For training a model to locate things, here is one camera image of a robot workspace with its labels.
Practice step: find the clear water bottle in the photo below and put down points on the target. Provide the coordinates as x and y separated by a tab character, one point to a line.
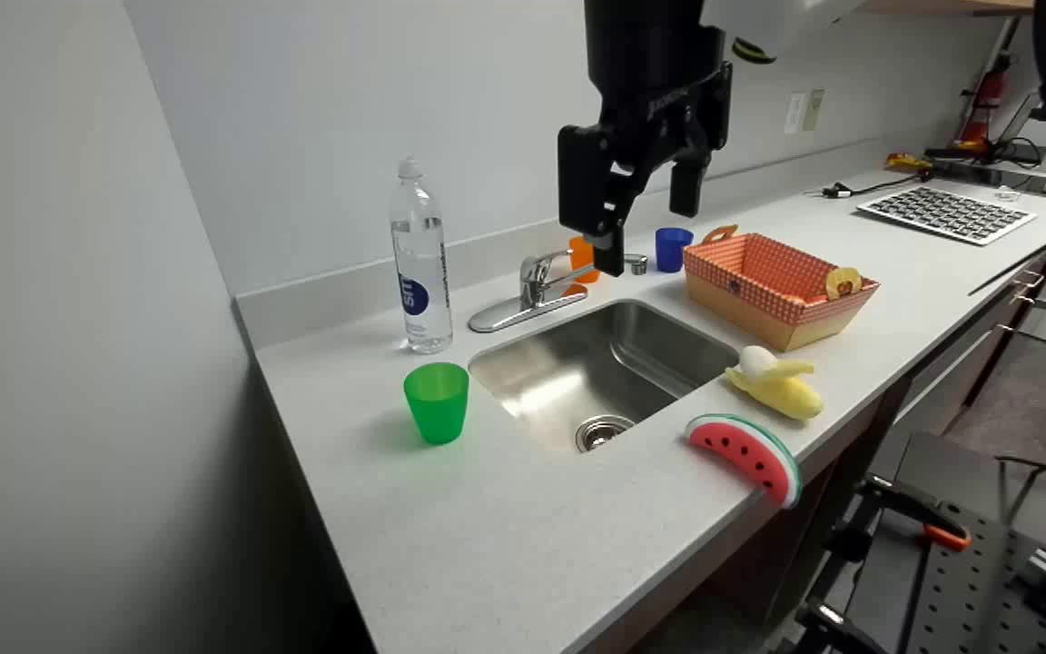
420	272

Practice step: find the steel sink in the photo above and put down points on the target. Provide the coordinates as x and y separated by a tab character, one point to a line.
596	372

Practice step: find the plush peeled banana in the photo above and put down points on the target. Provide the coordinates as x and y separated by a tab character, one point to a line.
777	386

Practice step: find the white wall socket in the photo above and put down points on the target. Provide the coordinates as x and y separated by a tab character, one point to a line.
794	113

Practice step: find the plush watermelon slice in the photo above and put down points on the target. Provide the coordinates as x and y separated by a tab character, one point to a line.
750	452

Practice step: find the blue plastic cup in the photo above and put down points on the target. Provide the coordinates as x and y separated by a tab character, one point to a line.
672	250

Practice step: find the yellow tool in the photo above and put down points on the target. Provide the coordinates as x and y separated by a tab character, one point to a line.
908	163

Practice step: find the red fire extinguisher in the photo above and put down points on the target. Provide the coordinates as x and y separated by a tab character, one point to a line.
984	100

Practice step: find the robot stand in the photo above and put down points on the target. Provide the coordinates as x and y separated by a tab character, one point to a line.
968	563

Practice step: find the orange checkered basket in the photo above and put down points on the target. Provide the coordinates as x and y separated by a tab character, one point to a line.
773	286

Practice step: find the chrome tap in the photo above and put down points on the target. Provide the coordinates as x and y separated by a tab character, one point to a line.
532	295

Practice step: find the white keyboard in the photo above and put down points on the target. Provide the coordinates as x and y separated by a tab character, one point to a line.
945	214

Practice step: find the green plastic cup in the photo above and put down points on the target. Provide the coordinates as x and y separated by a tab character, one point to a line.
437	404

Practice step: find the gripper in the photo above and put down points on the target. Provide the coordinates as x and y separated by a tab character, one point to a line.
646	45

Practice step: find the plush apple slice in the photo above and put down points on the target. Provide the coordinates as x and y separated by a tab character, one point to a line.
843	283

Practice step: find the orange plastic cup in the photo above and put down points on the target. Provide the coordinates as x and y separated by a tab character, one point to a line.
581	254

